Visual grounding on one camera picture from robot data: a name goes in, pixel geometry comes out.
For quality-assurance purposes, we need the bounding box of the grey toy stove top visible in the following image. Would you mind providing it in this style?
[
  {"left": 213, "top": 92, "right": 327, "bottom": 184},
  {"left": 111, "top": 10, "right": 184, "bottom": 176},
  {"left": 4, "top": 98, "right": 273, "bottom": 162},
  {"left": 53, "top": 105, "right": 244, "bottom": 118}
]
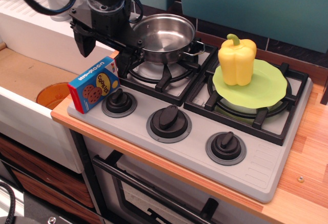
[{"left": 67, "top": 84, "right": 302, "bottom": 202}]

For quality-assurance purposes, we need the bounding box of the right black stove knob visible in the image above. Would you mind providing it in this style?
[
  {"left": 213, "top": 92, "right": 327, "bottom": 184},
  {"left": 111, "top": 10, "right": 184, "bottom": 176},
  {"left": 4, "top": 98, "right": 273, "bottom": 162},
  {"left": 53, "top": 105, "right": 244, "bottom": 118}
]
[{"left": 206, "top": 131, "right": 247, "bottom": 166}]

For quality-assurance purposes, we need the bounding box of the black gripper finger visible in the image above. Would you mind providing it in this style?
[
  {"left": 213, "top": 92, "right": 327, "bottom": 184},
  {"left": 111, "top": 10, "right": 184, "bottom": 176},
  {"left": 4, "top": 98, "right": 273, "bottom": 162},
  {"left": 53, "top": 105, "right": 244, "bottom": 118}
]
[
  {"left": 73, "top": 24, "right": 96, "bottom": 57},
  {"left": 118, "top": 50, "right": 138, "bottom": 78}
]

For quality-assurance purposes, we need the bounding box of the oven door window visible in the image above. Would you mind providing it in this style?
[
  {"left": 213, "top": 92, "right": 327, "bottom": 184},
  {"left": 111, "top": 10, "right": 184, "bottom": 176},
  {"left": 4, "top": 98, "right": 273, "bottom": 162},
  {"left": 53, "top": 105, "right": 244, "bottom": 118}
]
[{"left": 113, "top": 177, "right": 199, "bottom": 223}]

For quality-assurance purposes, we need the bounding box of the white toy sink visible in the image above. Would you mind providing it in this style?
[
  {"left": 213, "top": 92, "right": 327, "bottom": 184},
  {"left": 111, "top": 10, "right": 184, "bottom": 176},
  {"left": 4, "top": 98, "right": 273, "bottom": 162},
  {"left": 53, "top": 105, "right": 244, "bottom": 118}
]
[{"left": 1, "top": 0, "right": 114, "bottom": 173}]

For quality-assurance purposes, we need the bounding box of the blue cookie box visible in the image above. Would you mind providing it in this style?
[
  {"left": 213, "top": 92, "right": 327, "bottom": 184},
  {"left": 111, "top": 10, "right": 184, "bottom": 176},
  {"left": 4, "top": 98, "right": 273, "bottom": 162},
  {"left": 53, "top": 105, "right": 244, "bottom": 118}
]
[{"left": 68, "top": 56, "right": 120, "bottom": 114}]

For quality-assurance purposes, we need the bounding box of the middle black stove knob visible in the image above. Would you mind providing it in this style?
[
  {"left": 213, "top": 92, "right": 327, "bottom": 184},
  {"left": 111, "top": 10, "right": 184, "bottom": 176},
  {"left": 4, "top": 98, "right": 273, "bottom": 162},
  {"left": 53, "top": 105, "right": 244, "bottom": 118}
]
[{"left": 146, "top": 105, "right": 192, "bottom": 144}]

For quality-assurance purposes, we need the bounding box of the brown wooden drawer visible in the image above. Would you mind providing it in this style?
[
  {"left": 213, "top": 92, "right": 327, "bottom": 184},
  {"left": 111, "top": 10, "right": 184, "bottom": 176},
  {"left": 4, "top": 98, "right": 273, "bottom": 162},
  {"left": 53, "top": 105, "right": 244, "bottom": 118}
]
[{"left": 1, "top": 134, "right": 101, "bottom": 223}]

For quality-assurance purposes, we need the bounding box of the black burner grate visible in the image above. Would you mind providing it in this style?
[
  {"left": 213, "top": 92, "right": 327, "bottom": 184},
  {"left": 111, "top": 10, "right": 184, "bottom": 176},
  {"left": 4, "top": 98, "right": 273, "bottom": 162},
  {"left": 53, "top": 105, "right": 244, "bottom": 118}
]
[
  {"left": 119, "top": 44, "right": 218, "bottom": 106},
  {"left": 184, "top": 59, "right": 312, "bottom": 146}
]

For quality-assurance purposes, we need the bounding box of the light green plate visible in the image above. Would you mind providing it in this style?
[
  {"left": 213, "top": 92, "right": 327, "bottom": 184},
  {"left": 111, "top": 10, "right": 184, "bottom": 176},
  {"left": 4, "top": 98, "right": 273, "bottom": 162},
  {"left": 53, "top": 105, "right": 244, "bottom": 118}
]
[{"left": 212, "top": 59, "right": 288, "bottom": 109}]

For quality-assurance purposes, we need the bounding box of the stainless steel pot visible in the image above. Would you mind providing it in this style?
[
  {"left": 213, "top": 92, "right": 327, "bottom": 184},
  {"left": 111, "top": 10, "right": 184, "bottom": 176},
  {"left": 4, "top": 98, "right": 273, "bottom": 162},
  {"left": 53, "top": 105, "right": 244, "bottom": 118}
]
[{"left": 132, "top": 14, "right": 206, "bottom": 65}]

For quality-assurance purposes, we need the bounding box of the black stove knob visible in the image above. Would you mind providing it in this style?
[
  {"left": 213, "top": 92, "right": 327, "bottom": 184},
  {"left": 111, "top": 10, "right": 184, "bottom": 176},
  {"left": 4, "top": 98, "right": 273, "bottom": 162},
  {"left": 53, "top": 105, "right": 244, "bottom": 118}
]
[
  {"left": 146, "top": 105, "right": 192, "bottom": 144},
  {"left": 101, "top": 88, "right": 137, "bottom": 118},
  {"left": 206, "top": 131, "right": 247, "bottom": 166}
]

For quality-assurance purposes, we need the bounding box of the left black stove knob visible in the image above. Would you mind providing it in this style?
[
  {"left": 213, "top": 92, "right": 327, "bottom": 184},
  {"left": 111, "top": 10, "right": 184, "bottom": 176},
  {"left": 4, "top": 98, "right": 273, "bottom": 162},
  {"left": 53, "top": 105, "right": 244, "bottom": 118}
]
[{"left": 101, "top": 88, "right": 137, "bottom": 118}]

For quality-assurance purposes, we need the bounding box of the left black burner grate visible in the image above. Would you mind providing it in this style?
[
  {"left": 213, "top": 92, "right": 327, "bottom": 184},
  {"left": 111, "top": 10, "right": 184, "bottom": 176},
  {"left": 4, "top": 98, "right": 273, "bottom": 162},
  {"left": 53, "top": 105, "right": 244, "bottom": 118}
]
[{"left": 119, "top": 44, "right": 218, "bottom": 106}]

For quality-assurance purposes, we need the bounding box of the orange plastic bowl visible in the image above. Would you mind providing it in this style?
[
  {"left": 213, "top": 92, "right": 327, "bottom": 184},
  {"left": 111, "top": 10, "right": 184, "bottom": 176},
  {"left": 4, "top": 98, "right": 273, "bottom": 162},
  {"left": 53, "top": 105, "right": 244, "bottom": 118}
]
[{"left": 36, "top": 83, "right": 70, "bottom": 110}]

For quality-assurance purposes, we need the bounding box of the right black burner grate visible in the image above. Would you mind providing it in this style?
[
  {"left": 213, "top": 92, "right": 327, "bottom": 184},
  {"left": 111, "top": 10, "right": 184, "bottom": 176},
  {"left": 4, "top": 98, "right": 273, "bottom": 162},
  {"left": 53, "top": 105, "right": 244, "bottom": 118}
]
[{"left": 184, "top": 59, "right": 312, "bottom": 146}]

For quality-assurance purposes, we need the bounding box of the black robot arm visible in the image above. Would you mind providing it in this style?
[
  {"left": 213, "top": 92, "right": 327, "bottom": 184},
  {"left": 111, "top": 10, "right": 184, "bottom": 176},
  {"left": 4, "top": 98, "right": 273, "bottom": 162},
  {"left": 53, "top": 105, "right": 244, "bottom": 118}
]
[{"left": 24, "top": 0, "right": 144, "bottom": 78}]

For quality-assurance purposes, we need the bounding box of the black braided cable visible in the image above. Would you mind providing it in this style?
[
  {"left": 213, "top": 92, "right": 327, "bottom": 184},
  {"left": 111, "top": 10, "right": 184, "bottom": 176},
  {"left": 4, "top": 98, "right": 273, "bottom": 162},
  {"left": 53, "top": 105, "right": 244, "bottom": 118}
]
[{"left": 0, "top": 181, "right": 16, "bottom": 224}]

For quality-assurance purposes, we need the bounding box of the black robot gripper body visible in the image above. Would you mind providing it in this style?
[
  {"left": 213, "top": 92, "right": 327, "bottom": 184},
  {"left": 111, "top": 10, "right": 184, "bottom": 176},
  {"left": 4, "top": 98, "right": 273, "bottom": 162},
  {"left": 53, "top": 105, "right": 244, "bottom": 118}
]
[{"left": 69, "top": 0, "right": 143, "bottom": 52}]

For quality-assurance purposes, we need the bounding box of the yellow toy bell pepper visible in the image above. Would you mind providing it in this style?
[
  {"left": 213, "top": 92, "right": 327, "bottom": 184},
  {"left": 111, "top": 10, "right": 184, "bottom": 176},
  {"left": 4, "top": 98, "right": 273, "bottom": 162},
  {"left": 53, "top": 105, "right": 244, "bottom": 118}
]
[{"left": 218, "top": 34, "right": 257, "bottom": 86}]

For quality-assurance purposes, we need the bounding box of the black oven door handle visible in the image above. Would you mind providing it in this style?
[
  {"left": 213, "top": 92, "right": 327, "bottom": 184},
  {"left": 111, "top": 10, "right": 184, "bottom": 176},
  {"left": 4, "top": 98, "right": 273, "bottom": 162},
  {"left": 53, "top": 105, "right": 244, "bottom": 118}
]
[{"left": 92, "top": 150, "right": 218, "bottom": 223}]

